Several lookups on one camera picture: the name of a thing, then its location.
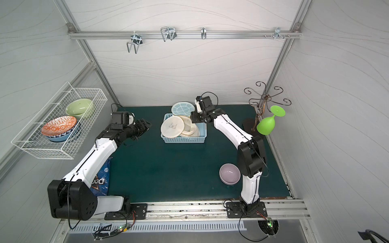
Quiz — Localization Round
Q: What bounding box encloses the teal mesh laundry bag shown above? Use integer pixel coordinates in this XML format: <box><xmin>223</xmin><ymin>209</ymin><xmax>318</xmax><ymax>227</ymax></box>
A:
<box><xmin>171</xmin><ymin>102</ymin><xmax>195</xmax><ymax>116</ymax></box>

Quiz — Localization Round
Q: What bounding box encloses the cream mesh laundry bag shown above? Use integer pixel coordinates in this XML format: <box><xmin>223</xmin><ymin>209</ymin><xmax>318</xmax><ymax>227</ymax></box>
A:
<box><xmin>161</xmin><ymin>115</ymin><xmax>200</xmax><ymax>138</ymax></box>

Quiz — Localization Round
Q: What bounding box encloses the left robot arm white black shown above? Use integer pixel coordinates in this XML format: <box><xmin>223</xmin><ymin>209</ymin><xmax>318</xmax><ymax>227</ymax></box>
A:
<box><xmin>47</xmin><ymin>111</ymin><xmax>152</xmax><ymax>221</ymax></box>

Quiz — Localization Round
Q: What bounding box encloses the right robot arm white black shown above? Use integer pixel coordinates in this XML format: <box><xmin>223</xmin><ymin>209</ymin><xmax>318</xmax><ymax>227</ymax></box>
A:
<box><xmin>190</xmin><ymin>109</ymin><xmax>266</xmax><ymax>213</ymax></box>

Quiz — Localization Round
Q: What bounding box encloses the blue Doritos chip bag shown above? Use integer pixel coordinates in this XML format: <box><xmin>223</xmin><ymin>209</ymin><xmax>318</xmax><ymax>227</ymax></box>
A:
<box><xmin>90</xmin><ymin>157</ymin><xmax>112</xmax><ymax>196</ymax></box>

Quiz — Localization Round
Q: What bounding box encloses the light blue plastic basket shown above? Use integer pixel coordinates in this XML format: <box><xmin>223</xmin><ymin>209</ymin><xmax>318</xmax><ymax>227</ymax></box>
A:
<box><xmin>161</xmin><ymin>113</ymin><xmax>207</xmax><ymax>143</ymax></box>

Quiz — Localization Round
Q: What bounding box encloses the green ceramic bowl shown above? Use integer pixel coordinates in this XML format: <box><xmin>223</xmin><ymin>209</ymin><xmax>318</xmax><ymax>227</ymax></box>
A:
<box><xmin>65</xmin><ymin>99</ymin><xmax>95</xmax><ymax>120</ymax></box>

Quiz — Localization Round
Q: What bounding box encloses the lilac bowl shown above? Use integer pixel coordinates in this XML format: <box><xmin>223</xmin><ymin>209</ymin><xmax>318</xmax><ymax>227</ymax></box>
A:
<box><xmin>219</xmin><ymin>164</ymin><xmax>241</xmax><ymax>185</ymax></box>

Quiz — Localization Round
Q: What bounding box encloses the green plastic wine glass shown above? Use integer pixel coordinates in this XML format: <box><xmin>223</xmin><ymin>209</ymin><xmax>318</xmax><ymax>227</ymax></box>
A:
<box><xmin>256</xmin><ymin>105</ymin><xmax>286</xmax><ymax>136</ymax></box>

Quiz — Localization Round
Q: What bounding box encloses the orange patterned bowl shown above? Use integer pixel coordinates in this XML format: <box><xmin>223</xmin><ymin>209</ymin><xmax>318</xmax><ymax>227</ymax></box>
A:
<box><xmin>41</xmin><ymin>116</ymin><xmax>77</xmax><ymax>136</ymax></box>

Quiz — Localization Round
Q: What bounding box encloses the blue bowl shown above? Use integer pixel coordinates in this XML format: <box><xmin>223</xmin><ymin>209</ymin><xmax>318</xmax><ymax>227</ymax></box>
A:
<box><xmin>46</xmin><ymin>128</ymin><xmax>75</xmax><ymax>142</ymax></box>

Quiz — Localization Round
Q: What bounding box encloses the double metal hook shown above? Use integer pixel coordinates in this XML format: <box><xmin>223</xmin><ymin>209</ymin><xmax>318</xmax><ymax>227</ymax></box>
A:
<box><xmin>127</xmin><ymin>32</ymin><xmax>143</xmax><ymax>54</ymax></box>

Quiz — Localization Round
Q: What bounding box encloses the small metal hook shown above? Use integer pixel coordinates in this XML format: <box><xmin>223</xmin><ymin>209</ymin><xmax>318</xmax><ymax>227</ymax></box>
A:
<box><xmin>201</xmin><ymin>27</ymin><xmax>207</xmax><ymax>39</ymax></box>

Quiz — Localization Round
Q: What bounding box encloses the metal clip hook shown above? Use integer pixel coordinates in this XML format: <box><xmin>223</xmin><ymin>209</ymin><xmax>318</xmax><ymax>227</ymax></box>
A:
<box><xmin>160</xmin><ymin>27</ymin><xmax>177</xmax><ymax>42</ymax></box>

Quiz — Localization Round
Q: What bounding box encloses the right metal hook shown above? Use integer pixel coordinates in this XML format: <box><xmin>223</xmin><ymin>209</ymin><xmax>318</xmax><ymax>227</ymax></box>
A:
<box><xmin>263</xmin><ymin>27</ymin><xmax>290</xmax><ymax>39</ymax></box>

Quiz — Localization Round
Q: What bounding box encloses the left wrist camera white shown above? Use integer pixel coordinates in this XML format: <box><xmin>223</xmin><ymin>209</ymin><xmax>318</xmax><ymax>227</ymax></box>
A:
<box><xmin>111</xmin><ymin>111</ymin><xmax>134</xmax><ymax>126</ymax></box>

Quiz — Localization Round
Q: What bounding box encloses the copper wire glass stand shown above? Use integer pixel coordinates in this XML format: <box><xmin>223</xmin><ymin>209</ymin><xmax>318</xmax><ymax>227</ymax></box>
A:
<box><xmin>243</xmin><ymin>86</ymin><xmax>292</xmax><ymax>139</ymax></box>

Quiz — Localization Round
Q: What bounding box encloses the white wire wall basket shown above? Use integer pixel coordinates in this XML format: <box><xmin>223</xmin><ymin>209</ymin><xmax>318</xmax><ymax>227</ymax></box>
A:
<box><xmin>12</xmin><ymin>83</ymin><xmax>107</xmax><ymax>160</ymax></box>

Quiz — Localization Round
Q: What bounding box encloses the aluminium top rail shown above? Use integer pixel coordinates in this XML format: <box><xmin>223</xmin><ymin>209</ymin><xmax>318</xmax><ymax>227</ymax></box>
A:
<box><xmin>68</xmin><ymin>29</ymin><xmax>302</xmax><ymax>41</ymax></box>

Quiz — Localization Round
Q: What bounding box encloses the white cable duct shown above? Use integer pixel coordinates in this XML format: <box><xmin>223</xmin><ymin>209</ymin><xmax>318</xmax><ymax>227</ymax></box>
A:
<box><xmin>70</xmin><ymin>220</ymin><xmax>247</xmax><ymax>233</ymax></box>

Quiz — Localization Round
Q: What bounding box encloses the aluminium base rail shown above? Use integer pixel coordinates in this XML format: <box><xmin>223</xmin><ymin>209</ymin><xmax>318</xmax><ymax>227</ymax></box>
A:
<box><xmin>60</xmin><ymin>198</ymin><xmax>311</xmax><ymax>222</ymax></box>

